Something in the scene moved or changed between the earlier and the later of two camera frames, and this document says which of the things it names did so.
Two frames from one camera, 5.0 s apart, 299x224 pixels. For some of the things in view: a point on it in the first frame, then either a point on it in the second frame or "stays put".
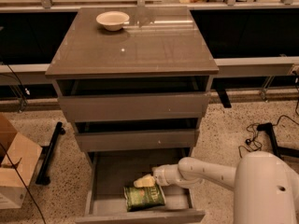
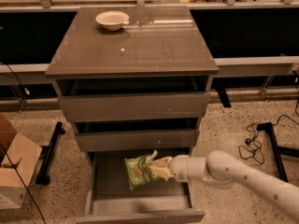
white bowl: x=112 y=21 stays put
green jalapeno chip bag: x=143 y=198 -> x=138 y=169
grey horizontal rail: x=284 y=66 stays put
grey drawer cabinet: x=135 y=98 stays put
